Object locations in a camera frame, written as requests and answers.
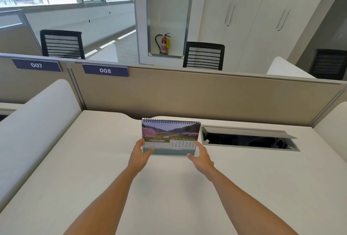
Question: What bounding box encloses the person's right hand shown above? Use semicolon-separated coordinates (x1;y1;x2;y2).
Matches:
187;141;215;181

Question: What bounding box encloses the person's left hand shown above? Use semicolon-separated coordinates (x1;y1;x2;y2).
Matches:
127;138;155;173

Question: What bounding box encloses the spiral desk calendar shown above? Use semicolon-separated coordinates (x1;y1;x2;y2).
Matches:
141;118;202;156

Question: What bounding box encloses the person's left forearm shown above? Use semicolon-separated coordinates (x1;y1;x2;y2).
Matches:
63;166;139;235

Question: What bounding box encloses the person's right forearm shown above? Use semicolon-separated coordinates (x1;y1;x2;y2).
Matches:
208;166;298;235

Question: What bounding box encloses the beige desk partition panel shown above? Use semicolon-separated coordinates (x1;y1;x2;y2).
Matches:
69;62;347;127
0;53;84;112

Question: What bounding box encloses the blue desk number label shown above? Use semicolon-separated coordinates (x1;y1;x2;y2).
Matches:
12;59;62;72
82;64;129;77

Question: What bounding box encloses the black mesh office chair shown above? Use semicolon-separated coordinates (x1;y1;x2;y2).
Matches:
40;29;86;60
183;41;225;71
309;48;347;81

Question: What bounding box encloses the white side divider panel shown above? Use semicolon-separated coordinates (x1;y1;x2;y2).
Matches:
313;101;347;170
266;57;316;79
86;43;119;63
0;79;82;211

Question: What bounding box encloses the red fire extinguisher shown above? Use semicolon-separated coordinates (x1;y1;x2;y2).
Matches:
155;33;171;55

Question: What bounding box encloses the glass door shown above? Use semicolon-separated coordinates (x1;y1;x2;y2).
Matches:
146;0;196;59

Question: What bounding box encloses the white cabinet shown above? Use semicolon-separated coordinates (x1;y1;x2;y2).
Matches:
198;0;339;74

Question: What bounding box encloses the grey partition screen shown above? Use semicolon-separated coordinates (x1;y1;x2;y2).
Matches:
0;9;42;56

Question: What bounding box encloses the grey desk cable box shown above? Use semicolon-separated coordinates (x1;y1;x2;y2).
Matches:
200;125;301;152

